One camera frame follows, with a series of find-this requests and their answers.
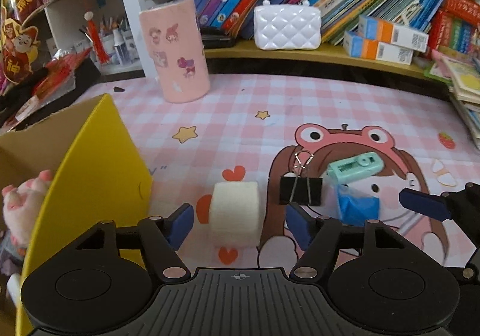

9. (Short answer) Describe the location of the blue plastic bag item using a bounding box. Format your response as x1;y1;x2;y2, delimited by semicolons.
334;185;380;227

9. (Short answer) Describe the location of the black binder clip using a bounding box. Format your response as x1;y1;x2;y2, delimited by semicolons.
279;151;323;207

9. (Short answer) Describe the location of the mint green correction tape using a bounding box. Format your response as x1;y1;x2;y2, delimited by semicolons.
326;152;385;185

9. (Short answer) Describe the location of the cream foam cube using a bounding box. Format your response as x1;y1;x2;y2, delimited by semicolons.
208;182;264;248

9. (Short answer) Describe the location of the pink plush pig toy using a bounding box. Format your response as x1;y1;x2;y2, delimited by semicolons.
1;170;53;248

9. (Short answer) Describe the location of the blue toy fun truck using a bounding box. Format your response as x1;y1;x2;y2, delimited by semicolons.
1;235;26;276

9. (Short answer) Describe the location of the white power adapter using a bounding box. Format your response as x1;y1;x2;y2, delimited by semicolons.
7;273;21;308

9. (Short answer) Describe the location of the yellow cardboard box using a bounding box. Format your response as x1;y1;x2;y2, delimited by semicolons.
0;92;155;336

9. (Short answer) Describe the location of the stack of magazines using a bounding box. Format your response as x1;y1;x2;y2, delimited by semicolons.
424;49;479;148

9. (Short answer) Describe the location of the orange blue medicine box lower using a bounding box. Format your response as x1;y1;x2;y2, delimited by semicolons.
343;31;413;66

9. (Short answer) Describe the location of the orange blue medicine box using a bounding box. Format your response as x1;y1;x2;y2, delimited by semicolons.
343;31;413;66
358;15;429;53

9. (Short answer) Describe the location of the red tassel doll ornament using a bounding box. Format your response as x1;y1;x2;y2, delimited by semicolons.
84;10;109;64

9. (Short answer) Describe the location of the orange blue medicine box upper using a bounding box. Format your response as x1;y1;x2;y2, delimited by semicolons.
358;15;429;53

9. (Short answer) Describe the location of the wooden bookshelf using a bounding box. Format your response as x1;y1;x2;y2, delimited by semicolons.
112;0;480;82

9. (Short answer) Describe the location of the black yamaha keyboard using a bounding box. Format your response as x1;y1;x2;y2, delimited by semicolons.
1;50;101;133

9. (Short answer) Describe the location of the pink sticker cylinder box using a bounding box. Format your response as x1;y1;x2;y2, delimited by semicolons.
139;0;211;103

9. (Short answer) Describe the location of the white quilted pearl handbag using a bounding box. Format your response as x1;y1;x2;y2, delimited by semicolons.
253;0;321;51

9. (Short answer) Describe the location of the white cubby shelf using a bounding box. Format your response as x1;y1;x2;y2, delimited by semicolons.
28;0;143;79

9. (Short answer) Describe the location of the red gold fortune god decoration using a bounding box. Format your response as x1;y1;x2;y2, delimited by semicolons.
1;0;42;84

